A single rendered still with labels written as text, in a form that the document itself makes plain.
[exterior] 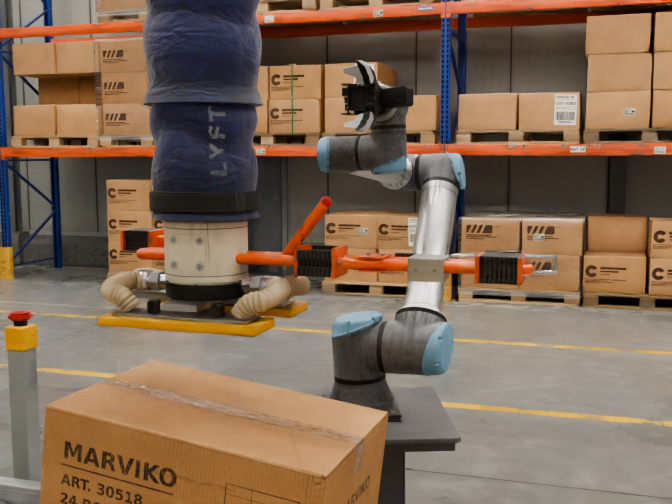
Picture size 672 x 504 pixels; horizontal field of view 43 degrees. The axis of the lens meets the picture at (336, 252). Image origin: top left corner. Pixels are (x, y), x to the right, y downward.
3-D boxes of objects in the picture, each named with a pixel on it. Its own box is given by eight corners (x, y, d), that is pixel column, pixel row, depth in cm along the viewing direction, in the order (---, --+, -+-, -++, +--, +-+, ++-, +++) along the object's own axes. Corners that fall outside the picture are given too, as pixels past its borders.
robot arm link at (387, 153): (370, 174, 222) (368, 127, 220) (412, 173, 218) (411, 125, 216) (358, 175, 213) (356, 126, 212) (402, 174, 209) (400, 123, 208)
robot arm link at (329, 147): (389, 157, 280) (311, 130, 217) (426, 156, 276) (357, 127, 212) (389, 192, 280) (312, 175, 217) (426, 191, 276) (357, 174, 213)
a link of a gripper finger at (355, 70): (336, 62, 184) (346, 90, 192) (362, 61, 182) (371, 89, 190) (339, 51, 185) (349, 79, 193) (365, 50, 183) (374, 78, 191)
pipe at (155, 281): (102, 306, 168) (101, 278, 168) (164, 287, 192) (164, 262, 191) (259, 316, 158) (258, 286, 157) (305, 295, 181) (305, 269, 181)
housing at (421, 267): (406, 281, 158) (406, 257, 157) (414, 276, 164) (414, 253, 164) (443, 283, 156) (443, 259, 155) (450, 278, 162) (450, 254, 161)
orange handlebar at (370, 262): (87, 261, 179) (86, 244, 179) (159, 246, 208) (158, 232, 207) (532, 281, 151) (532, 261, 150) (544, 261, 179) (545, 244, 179)
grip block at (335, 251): (292, 277, 163) (292, 247, 162) (309, 271, 172) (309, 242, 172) (333, 279, 161) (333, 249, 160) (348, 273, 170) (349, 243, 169)
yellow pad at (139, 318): (96, 326, 167) (96, 301, 166) (124, 317, 176) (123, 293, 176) (255, 337, 156) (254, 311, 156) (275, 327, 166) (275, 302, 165)
